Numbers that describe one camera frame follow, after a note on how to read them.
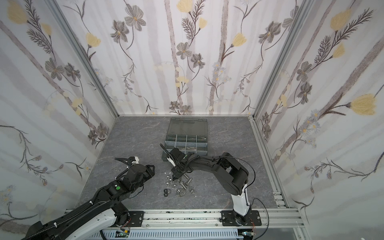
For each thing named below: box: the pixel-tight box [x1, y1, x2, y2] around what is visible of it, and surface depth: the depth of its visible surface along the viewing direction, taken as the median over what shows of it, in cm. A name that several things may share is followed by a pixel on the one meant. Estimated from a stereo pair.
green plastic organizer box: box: [162, 118, 208, 162], surface depth 107 cm
